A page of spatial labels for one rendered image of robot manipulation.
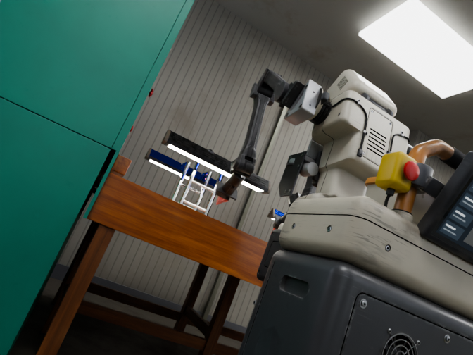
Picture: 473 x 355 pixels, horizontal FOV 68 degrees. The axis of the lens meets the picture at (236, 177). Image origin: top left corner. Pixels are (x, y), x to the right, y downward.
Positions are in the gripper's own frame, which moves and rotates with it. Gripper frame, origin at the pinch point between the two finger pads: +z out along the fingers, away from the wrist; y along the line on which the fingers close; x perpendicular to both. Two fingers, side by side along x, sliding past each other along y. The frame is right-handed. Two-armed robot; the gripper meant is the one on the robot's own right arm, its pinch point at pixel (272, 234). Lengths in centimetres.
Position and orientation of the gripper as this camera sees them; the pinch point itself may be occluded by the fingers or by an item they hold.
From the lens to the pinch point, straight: 168.4
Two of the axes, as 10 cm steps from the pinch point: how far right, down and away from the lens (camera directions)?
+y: -8.4, -4.4, -3.3
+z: -5.5, 6.4, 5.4
